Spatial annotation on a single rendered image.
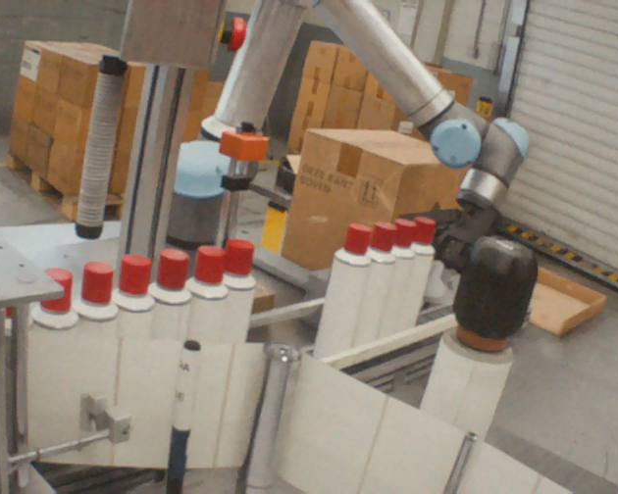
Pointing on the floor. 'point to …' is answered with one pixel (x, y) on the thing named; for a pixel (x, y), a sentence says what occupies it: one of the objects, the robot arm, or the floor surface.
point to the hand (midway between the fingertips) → (411, 304)
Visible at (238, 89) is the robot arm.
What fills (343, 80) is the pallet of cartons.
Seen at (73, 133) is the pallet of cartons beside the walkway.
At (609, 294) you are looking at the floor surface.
